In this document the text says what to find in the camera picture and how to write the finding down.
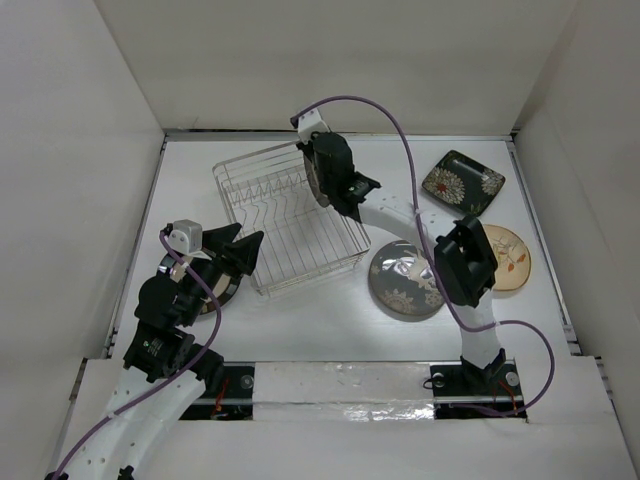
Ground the metal wire dish rack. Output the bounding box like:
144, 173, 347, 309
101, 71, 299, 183
212, 143, 371, 296

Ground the aluminium table edge rail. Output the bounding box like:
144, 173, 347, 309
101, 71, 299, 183
506, 138, 584, 356

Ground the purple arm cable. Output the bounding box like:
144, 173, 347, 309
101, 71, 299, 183
49, 229, 224, 480
292, 95, 556, 419

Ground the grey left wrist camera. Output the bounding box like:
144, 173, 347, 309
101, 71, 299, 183
160, 219, 203, 255

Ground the aluminium front rail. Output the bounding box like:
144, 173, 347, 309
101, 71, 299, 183
192, 355, 529, 424

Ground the cream round bird plate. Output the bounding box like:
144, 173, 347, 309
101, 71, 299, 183
483, 224, 532, 292

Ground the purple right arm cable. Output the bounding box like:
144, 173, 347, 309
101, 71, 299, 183
292, 95, 556, 419

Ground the cream plate glossy dark rim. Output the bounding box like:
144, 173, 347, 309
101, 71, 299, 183
157, 254, 241, 316

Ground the grey round deer plate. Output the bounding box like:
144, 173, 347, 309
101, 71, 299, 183
368, 240, 444, 319

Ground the cream plate brown rim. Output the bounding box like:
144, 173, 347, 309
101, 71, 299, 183
297, 143, 330, 208

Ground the black square floral plate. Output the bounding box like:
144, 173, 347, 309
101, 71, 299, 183
421, 150, 506, 217

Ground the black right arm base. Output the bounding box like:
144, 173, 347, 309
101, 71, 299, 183
423, 359, 527, 420

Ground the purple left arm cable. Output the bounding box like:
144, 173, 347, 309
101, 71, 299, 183
49, 229, 224, 480

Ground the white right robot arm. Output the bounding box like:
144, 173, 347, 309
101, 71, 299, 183
297, 131, 506, 393

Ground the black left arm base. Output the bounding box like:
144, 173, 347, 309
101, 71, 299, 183
180, 362, 255, 421

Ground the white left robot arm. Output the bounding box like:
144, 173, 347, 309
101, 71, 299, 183
47, 220, 264, 479

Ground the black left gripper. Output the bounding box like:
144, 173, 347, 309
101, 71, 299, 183
180, 221, 262, 324

